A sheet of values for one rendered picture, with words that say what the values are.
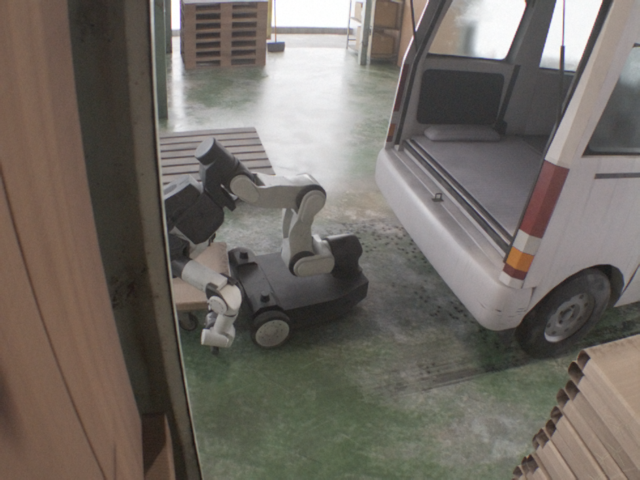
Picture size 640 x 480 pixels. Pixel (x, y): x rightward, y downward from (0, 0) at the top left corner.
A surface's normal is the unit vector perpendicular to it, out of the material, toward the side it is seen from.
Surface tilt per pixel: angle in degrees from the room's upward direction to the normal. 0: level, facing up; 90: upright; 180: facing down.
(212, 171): 90
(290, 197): 90
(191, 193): 65
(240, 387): 0
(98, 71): 90
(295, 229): 113
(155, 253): 90
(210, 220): 73
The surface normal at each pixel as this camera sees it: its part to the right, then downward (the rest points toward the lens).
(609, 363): 0.06, -0.84
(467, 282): -0.95, 0.10
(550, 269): 0.24, 0.58
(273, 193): 0.72, 0.45
